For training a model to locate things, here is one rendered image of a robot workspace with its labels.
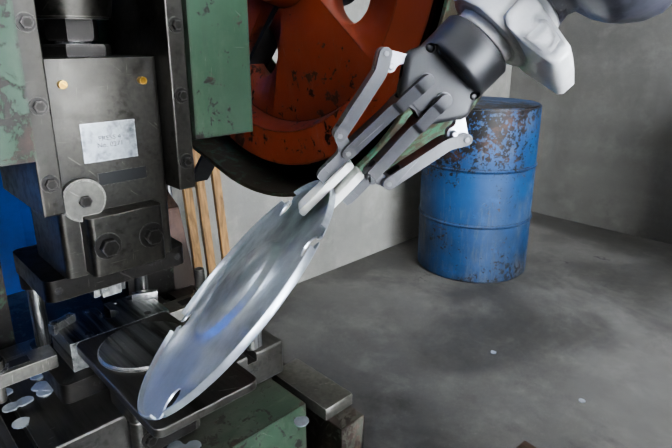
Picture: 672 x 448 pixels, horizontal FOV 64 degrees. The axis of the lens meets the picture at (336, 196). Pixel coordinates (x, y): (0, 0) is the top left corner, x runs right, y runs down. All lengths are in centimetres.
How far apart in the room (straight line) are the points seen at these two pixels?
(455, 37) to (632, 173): 334
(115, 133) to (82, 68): 9
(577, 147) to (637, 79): 54
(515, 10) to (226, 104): 43
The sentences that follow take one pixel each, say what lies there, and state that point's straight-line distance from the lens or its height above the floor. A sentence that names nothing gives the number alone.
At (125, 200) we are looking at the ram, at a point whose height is 98.
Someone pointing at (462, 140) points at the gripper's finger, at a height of 110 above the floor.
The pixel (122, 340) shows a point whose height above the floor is 78.
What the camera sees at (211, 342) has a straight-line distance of 53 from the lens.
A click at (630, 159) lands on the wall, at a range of 380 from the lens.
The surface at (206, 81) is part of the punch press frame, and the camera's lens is 77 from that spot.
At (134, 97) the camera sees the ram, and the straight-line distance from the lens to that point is 78.
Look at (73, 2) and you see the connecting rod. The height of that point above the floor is 124.
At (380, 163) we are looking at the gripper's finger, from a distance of 53.
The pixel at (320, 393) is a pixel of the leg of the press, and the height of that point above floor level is 64.
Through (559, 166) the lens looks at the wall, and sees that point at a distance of 397.
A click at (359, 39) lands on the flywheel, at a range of 88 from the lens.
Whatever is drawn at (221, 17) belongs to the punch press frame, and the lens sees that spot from 79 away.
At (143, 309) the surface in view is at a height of 78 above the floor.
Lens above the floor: 119
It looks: 16 degrees down
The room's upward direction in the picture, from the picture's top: straight up
